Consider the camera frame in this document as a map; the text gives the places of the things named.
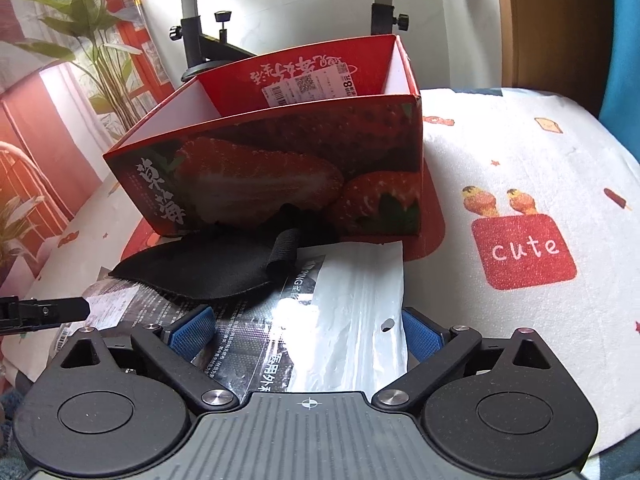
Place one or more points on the black fabric eye mask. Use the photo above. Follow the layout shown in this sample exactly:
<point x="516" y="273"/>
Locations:
<point x="200" y="270"/>

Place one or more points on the clear plastic packets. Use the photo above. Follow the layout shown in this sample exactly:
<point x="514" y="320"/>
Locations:
<point x="345" y="300"/>

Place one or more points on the black exercise bike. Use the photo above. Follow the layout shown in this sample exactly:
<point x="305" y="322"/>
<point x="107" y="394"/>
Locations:
<point x="200" y="45"/>

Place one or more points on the crumpled clear packet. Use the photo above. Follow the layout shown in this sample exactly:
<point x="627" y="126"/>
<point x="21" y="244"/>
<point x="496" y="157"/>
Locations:
<point x="107" y="306"/>

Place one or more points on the plant print curtain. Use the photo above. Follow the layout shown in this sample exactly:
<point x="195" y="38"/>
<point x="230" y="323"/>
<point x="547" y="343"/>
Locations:
<point x="60" y="110"/>

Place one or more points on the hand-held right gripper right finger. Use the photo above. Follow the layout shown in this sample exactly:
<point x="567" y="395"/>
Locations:
<point x="422" y="336"/>

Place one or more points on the white printed blanket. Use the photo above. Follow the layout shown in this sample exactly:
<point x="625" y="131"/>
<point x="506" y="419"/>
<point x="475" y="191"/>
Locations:
<point x="500" y="160"/>

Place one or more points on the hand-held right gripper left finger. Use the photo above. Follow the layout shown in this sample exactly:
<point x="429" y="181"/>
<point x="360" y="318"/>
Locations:
<point x="192" y="334"/>

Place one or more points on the blue cloth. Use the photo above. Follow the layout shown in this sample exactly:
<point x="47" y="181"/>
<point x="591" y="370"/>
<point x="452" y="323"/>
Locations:
<point x="622" y="85"/>

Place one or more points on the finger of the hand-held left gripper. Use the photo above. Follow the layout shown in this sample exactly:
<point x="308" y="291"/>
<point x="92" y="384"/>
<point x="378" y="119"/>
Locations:
<point x="47" y="310"/>

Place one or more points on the wooden headboard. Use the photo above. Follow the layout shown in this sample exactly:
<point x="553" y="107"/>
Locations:
<point x="550" y="25"/>

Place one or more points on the red strawberry print cardboard box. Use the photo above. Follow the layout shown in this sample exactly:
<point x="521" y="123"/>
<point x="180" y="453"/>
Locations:
<point x="250" y="170"/>

